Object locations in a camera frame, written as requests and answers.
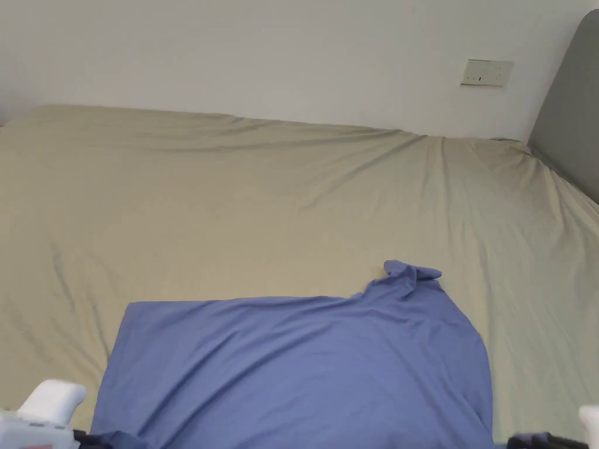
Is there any white wall socket plate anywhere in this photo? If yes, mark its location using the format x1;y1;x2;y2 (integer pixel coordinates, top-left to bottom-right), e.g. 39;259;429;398
460;58;514;88

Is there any blue shirt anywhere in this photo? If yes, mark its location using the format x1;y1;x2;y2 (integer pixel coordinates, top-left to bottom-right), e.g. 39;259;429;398
88;260;496;449

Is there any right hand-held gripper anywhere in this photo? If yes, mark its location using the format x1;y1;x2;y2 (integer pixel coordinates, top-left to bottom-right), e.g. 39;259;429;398
508;405;599;449

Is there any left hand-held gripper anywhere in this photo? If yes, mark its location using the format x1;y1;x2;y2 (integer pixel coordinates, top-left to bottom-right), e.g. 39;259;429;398
0;379;118;449

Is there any grey padded headboard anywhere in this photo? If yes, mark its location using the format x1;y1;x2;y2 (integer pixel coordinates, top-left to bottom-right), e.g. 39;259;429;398
527;9;599;205

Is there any bed with beige sheet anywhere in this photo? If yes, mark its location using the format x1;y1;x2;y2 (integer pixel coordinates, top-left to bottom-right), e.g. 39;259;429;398
0;104;599;449

